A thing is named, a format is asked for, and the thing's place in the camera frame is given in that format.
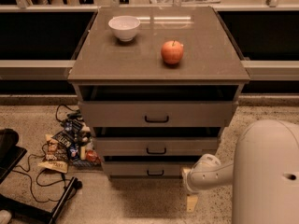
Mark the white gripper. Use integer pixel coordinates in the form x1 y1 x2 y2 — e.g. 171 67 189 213
182 154 234 213

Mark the grey bottom drawer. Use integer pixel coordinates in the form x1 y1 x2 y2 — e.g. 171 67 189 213
102 155 201 178

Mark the grey drawer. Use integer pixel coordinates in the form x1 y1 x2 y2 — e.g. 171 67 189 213
102 155 201 178
78 85 238 127
93 127 220 156

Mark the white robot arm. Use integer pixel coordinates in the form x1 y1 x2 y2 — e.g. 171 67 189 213
182 119 299 224

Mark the grey middle drawer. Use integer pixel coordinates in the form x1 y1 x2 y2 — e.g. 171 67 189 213
93 127 220 156

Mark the grey drawer cabinet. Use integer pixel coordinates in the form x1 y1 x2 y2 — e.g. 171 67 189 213
66 6 251 181

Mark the grey top drawer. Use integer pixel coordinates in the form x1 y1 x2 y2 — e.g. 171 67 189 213
78 85 238 127

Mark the red snack packet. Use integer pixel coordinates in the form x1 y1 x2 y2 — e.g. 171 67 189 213
86 150 101 164

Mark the dark blue snack bag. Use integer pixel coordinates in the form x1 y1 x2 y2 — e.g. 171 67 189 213
52 119 83 147

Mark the yellow chip bag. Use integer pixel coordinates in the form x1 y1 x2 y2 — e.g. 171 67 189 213
38 134 68 174

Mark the red apple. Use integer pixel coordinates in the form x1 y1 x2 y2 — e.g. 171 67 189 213
161 40 184 64

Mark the black stand base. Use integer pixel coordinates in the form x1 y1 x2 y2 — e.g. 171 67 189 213
0 176 83 224

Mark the white ceramic bowl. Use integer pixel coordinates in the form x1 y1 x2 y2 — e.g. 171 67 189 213
108 16 140 42

